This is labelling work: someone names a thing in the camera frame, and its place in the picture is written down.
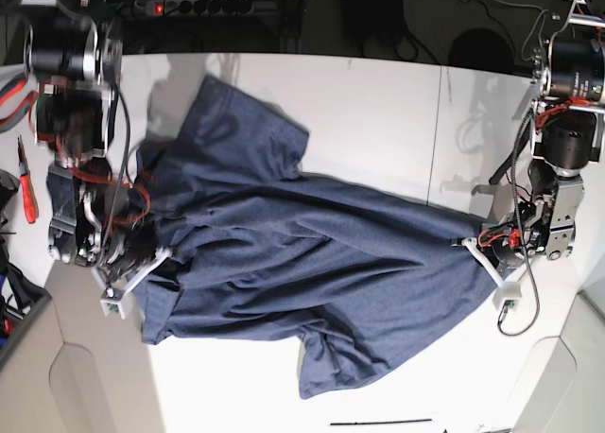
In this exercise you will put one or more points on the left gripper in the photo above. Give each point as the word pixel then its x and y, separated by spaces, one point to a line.
pixel 501 243

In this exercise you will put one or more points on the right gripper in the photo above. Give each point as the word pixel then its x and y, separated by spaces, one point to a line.
pixel 129 245

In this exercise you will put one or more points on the blue t-shirt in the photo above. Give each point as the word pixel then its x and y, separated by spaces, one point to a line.
pixel 261 251

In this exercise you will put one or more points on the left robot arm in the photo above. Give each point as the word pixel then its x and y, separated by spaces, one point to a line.
pixel 563 130

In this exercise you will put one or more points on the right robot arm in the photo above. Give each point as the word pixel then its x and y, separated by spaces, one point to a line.
pixel 73 50

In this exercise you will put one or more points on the black bag with items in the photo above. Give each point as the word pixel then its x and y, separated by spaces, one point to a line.
pixel 27 301

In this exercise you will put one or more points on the black thin rod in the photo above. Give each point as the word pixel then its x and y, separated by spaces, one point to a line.
pixel 394 422

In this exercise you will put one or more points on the black power strip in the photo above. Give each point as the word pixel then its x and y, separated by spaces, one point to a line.
pixel 194 8

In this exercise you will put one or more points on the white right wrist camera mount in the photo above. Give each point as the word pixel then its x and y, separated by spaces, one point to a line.
pixel 117 299

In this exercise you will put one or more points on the red handled screwdriver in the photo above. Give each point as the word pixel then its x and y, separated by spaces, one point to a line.
pixel 29 201

